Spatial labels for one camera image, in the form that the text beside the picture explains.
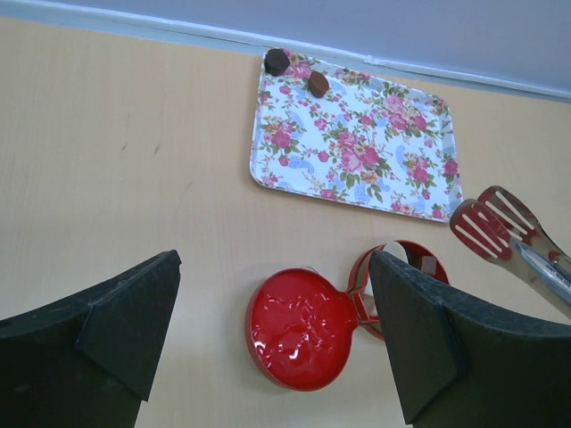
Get white cup chocolate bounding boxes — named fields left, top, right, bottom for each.
left=383, top=241, right=409, bottom=263

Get brown round chocolate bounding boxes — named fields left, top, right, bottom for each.
left=308, top=70, right=330, bottom=98

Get red tin lid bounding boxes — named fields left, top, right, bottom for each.
left=244, top=267, right=359, bottom=392

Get metal serving tongs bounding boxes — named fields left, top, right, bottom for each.
left=449, top=185, right=570, bottom=317

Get red round tin box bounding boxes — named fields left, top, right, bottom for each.
left=346, top=240, right=449, bottom=341

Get floral rectangular tray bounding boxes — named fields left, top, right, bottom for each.
left=250, top=49, right=463, bottom=222

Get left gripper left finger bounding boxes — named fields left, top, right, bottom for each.
left=1, top=251, right=181, bottom=427

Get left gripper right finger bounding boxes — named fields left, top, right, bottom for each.
left=369, top=251, right=570, bottom=427

